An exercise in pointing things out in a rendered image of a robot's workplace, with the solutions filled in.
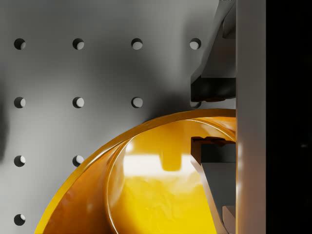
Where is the yellow bowl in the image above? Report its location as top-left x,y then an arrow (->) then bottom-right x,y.
34,108 -> 237,234

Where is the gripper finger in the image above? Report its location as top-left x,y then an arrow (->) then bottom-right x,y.
191,136 -> 237,234
190,0 -> 237,103

